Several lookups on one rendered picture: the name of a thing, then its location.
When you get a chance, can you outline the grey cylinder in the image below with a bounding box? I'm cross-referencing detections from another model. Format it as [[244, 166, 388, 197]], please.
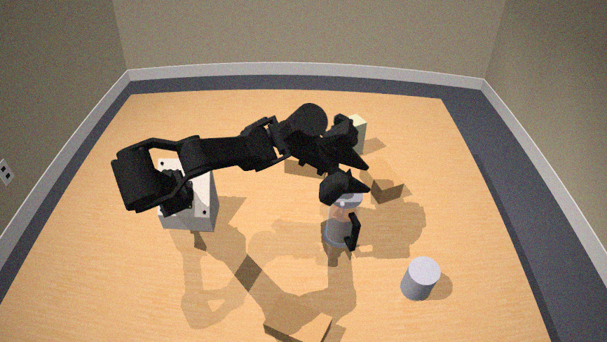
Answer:
[[400, 256, 441, 301]]

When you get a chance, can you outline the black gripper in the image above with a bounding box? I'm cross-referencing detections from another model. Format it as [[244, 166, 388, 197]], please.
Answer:
[[296, 136, 371, 207]]

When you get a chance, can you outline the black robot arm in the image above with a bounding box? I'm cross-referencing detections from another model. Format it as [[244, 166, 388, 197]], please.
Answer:
[[111, 103, 358, 218]]

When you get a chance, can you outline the glass french press coffee maker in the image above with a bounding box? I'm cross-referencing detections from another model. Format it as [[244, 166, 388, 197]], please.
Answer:
[[322, 193, 363, 252]]

